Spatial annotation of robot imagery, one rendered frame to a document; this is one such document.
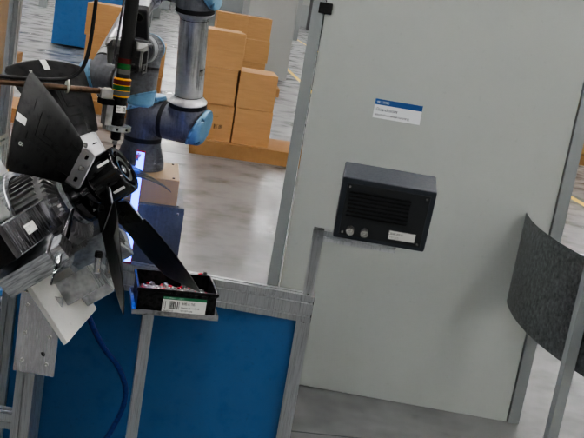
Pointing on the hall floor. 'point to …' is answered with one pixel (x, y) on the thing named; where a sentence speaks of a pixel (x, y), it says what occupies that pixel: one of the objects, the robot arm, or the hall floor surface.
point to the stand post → (26, 405)
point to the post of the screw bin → (139, 375)
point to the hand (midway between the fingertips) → (123, 43)
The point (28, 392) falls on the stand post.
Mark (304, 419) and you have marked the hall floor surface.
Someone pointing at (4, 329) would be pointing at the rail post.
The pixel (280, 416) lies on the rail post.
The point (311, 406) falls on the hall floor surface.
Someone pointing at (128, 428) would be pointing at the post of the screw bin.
